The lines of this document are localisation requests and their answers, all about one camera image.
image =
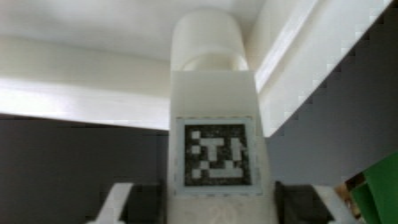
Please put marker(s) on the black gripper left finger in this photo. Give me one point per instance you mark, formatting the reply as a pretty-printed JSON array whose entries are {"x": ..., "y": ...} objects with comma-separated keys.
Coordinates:
[{"x": 131, "y": 206}]

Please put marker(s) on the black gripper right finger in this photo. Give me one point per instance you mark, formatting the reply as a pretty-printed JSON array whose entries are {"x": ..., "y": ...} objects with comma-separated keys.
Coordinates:
[{"x": 314, "y": 204}]

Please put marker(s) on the white table leg with tag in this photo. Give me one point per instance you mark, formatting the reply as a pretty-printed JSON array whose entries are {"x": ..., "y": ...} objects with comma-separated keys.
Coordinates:
[{"x": 218, "y": 183}]

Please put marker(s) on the white square table top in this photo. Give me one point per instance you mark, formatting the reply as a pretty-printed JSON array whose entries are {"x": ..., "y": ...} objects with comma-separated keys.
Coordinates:
[{"x": 85, "y": 54}]

